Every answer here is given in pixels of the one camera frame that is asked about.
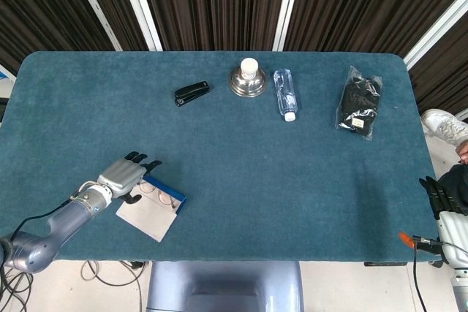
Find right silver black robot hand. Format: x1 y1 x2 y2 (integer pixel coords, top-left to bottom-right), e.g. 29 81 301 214
419 175 468 269

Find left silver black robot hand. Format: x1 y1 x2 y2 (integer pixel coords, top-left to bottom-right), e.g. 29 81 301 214
97 151 164 204

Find thin-framed eyeglasses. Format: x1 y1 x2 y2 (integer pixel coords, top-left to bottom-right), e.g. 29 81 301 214
137 180 177 210

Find blue glasses case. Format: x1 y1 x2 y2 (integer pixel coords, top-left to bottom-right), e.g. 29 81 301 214
115 175 187 243

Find person's black trouser leg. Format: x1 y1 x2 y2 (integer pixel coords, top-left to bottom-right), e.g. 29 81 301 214
437 164 468 215

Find black stapler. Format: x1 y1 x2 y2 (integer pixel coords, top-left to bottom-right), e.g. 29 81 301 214
173 80 211 108

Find white sneaker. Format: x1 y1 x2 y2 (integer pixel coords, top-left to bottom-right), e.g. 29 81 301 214
420 108 468 147

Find teal table cloth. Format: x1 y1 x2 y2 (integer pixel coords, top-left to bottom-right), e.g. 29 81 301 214
0 50 439 262

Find grey-blue robot torso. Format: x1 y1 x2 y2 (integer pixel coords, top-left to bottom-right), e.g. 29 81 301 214
146 260 305 312

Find white and blue panel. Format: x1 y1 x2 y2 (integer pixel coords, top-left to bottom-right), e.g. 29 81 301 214
0 63 18 83

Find upturned steel bowl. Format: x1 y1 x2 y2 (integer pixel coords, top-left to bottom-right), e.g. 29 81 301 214
229 66 269 99

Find bagged black gloves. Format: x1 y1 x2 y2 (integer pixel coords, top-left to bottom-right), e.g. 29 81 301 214
334 65 384 141

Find white plastic jar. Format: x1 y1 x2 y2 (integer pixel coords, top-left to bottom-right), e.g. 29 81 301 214
240 57 259 80

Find clear plastic water bottle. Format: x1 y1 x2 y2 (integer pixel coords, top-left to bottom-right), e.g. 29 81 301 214
273 68 301 123

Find dark brown pleated curtain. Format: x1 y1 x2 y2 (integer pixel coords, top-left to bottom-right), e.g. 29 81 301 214
0 0 468 115

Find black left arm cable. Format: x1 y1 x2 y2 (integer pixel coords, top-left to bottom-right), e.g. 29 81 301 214
9 197 81 240

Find loose floor cables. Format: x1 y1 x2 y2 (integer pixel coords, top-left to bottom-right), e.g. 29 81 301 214
0 260 146 312

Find white metal rail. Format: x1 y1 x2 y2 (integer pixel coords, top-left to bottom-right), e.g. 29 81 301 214
272 0 305 52
67 0 124 52
404 0 468 70
115 0 164 52

